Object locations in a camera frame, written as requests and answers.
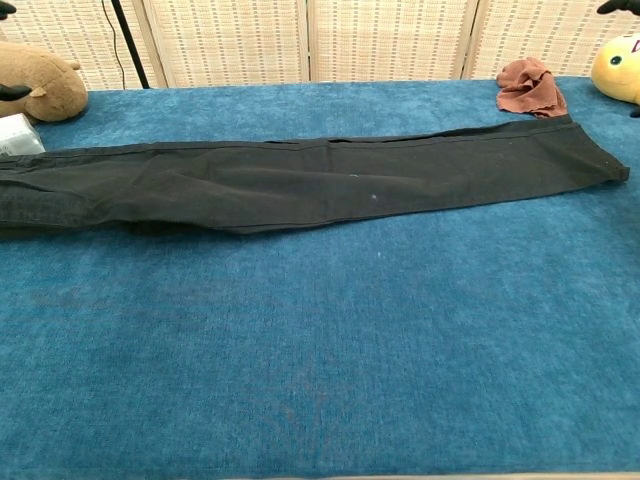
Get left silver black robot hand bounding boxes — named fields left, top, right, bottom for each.
left=0, top=0, right=32, bottom=104

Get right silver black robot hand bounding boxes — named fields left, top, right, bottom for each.
left=597, top=0, right=640, bottom=119

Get black trousers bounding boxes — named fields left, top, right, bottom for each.
left=0, top=117, right=631, bottom=236

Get brown capybara plush toy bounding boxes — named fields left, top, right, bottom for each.
left=0, top=40, right=89, bottom=125

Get tissue multipack in plastic wrap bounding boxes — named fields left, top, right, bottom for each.
left=0, top=113, right=46, bottom=161

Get yellow duck plush toy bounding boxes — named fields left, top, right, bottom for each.
left=590, top=33, right=640, bottom=106

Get rust brown cloth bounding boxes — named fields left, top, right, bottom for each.
left=494, top=57, right=569, bottom=120

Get black tripod stand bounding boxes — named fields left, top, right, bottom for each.
left=110, top=0, right=150, bottom=90

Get bamboo folding screen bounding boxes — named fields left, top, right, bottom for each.
left=0, top=0, right=640, bottom=91

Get blue table mat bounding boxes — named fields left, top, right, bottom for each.
left=0, top=74, right=640, bottom=476

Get thin black hanging cable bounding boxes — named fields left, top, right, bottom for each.
left=101, top=0, right=126, bottom=90

